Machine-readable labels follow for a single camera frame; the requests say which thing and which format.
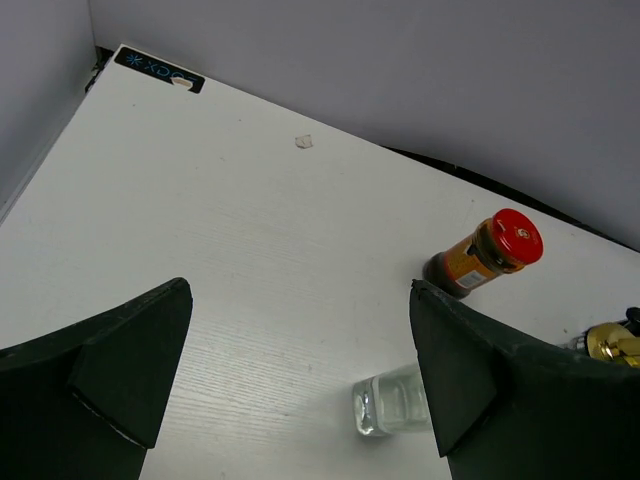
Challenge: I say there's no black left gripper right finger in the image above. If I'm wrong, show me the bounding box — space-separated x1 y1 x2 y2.
409 280 639 479

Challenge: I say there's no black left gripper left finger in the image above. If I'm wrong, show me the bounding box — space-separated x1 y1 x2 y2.
1 278 193 479

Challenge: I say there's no clear glass oil bottle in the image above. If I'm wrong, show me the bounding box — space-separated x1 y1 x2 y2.
352 363 432 437

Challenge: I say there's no red-capped brown sauce jar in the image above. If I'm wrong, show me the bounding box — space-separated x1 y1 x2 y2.
422 208 544 299

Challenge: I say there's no small paper scrap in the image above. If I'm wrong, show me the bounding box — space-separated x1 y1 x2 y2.
294 134 314 150

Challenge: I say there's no black logo sticker left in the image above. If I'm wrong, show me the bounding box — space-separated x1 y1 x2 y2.
114 47 205 94

